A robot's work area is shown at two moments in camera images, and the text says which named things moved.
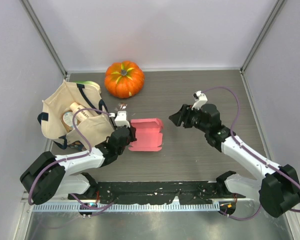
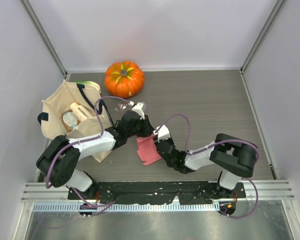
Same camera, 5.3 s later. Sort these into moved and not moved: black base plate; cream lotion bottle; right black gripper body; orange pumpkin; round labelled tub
Moved: right black gripper body
Not moved: orange pumpkin; round labelled tub; cream lotion bottle; black base plate
